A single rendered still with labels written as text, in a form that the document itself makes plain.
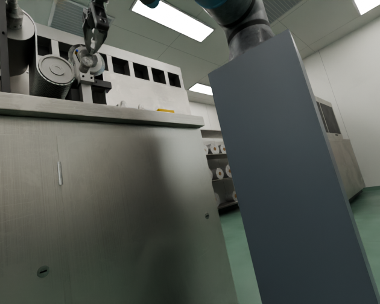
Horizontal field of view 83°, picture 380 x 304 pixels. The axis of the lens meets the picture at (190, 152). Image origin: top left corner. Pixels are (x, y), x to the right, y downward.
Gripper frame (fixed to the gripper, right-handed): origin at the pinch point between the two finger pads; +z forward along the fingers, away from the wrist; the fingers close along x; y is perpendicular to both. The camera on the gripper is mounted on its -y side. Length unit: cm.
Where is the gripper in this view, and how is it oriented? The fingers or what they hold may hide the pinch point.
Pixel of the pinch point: (91, 50)
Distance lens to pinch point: 107.7
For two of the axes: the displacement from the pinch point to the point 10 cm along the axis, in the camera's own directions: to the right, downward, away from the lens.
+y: -5.7, -5.7, 5.9
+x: -7.4, 0.3, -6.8
